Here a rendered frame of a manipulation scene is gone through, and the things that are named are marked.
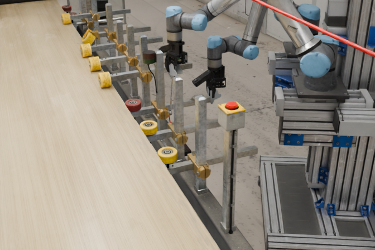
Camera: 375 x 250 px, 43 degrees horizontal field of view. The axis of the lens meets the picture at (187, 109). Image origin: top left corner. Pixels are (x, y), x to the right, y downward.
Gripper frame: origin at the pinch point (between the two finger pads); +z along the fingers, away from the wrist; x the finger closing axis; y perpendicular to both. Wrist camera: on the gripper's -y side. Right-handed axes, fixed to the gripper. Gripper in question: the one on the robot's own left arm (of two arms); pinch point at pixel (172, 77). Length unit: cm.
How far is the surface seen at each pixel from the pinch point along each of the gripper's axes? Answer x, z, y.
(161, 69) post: -8.8, -7.2, 2.3
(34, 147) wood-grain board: -74, 11, -3
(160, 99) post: -9.7, 8.2, 2.0
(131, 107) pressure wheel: -22.4, 11.2, -4.9
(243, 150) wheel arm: -4, 18, 52
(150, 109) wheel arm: -12.1, 15.2, -3.5
